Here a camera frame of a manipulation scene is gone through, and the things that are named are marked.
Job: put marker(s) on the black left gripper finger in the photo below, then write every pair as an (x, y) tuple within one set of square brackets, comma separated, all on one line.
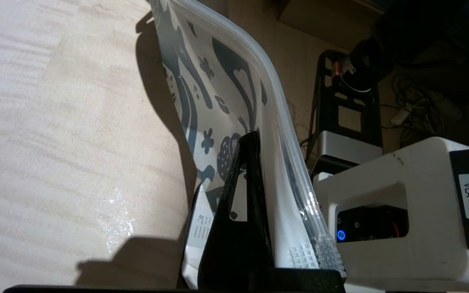
[(242, 236)]

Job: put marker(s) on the white floral zipper pouch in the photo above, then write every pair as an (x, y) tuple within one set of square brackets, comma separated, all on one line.
[(226, 101)]

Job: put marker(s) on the white box blue button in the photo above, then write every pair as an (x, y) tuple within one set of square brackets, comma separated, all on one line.
[(421, 252)]

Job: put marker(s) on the light wooden desk with hutch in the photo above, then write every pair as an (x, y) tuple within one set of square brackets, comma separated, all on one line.
[(55, 122)]

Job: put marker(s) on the brown cardboard box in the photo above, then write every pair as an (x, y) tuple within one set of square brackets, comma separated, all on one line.
[(320, 24)]

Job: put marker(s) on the black perforated metal frame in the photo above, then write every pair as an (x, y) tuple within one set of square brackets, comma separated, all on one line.
[(324, 110)]

